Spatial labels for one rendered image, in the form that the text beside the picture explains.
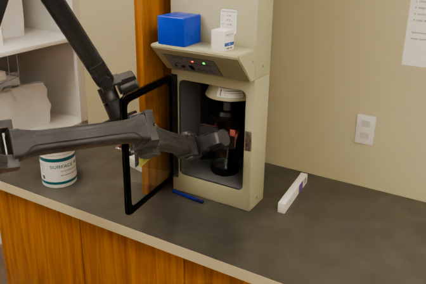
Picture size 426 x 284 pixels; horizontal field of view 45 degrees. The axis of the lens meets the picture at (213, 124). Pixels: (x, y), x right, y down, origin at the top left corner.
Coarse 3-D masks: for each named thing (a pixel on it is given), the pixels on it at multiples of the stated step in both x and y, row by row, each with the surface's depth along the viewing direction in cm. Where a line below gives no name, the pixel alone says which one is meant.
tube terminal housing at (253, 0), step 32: (192, 0) 165; (224, 0) 159; (256, 0) 154; (256, 32) 157; (256, 64) 161; (256, 96) 166; (256, 128) 170; (256, 160) 176; (192, 192) 190; (224, 192) 182; (256, 192) 181
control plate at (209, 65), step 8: (168, 56) 166; (176, 56) 164; (176, 64) 169; (184, 64) 167; (192, 64) 165; (200, 64) 162; (208, 64) 160; (200, 72) 168; (208, 72) 166; (216, 72) 163
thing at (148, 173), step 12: (144, 96) 162; (156, 96) 169; (168, 96) 176; (120, 108) 152; (132, 108) 157; (144, 108) 163; (156, 108) 170; (168, 108) 178; (156, 120) 171; (168, 120) 179; (132, 156) 161; (168, 156) 184; (132, 168) 163; (144, 168) 169; (156, 168) 177; (168, 168) 185; (132, 180) 164; (144, 180) 170; (156, 180) 178; (132, 192) 165; (144, 192) 172; (132, 204) 166
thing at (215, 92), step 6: (210, 90) 176; (216, 90) 174; (222, 90) 173; (228, 90) 172; (234, 90) 172; (240, 90) 173; (210, 96) 175; (216, 96) 173; (222, 96) 172; (228, 96) 172; (234, 96) 172; (240, 96) 172
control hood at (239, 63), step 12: (156, 48) 164; (168, 48) 162; (180, 48) 160; (192, 48) 158; (204, 48) 159; (240, 48) 159; (216, 60) 156; (228, 60) 153; (240, 60) 151; (252, 60) 158; (228, 72) 160; (240, 72) 157; (252, 72) 160
